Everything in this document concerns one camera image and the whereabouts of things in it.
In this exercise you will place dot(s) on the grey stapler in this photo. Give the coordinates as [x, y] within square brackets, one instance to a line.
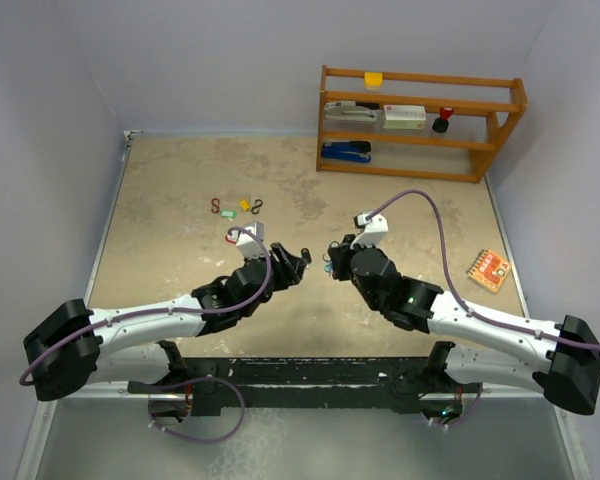
[349, 110]

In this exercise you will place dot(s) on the wooden shelf rack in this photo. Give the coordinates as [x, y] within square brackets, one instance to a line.
[425, 126]

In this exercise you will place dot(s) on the black tag key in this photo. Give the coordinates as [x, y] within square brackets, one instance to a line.
[306, 255]

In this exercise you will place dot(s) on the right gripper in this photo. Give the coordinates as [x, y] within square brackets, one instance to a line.
[341, 254]

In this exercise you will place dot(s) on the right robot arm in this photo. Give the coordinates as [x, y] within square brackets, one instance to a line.
[560, 360]

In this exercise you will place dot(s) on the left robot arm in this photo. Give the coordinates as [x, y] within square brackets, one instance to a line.
[76, 346]

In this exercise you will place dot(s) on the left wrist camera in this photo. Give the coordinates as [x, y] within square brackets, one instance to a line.
[249, 240]

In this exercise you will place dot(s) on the green tag key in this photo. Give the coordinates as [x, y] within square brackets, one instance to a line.
[229, 214]

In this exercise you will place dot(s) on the blue stapler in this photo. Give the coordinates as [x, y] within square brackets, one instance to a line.
[349, 151]

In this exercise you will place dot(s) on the yellow block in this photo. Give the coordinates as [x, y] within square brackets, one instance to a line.
[373, 81]

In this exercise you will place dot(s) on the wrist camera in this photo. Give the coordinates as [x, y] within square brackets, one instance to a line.
[249, 240]
[371, 230]

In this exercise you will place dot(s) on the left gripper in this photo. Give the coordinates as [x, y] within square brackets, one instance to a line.
[287, 267]

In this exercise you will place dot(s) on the black base frame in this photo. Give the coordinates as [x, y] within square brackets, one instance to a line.
[399, 384]

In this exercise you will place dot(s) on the white cardboard box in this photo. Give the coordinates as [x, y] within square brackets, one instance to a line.
[404, 117]

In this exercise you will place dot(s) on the orange spiral notebook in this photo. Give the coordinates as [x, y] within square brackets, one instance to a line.
[489, 270]

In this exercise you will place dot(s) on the red carabiner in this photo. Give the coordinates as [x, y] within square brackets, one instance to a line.
[215, 206]

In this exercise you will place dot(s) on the blue tag key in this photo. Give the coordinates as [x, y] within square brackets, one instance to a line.
[327, 263]

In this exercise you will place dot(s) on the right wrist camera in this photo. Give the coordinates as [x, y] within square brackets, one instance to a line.
[371, 230]

